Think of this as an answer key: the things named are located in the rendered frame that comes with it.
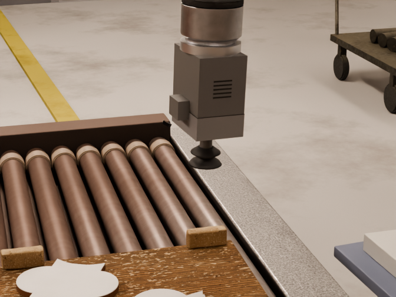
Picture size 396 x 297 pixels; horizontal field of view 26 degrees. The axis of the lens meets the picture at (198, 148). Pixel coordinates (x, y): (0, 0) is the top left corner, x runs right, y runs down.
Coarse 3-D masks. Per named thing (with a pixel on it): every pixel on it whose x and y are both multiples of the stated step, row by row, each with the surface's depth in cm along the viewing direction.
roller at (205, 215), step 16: (160, 144) 172; (160, 160) 168; (176, 160) 165; (176, 176) 158; (176, 192) 155; (192, 192) 150; (192, 208) 146; (208, 208) 144; (208, 224) 139; (224, 224) 139; (256, 272) 123
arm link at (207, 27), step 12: (192, 12) 101; (204, 12) 100; (216, 12) 100; (228, 12) 100; (240, 12) 102; (180, 24) 104; (192, 24) 101; (204, 24) 100; (216, 24) 100; (228, 24) 101; (240, 24) 103; (192, 36) 102; (204, 36) 101; (216, 36) 101; (228, 36) 101; (240, 36) 103
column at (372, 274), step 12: (336, 252) 141; (348, 252) 139; (360, 252) 139; (348, 264) 137; (360, 264) 136; (372, 264) 136; (360, 276) 134; (372, 276) 132; (384, 276) 132; (372, 288) 131; (384, 288) 128
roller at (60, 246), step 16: (32, 160) 165; (48, 160) 167; (32, 176) 159; (48, 176) 157; (48, 192) 150; (48, 208) 144; (48, 224) 139; (64, 224) 139; (48, 240) 134; (64, 240) 132; (48, 256) 132; (64, 256) 127
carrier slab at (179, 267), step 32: (96, 256) 124; (128, 256) 124; (160, 256) 124; (192, 256) 124; (224, 256) 124; (0, 288) 115; (128, 288) 115; (160, 288) 115; (192, 288) 115; (224, 288) 115; (256, 288) 115
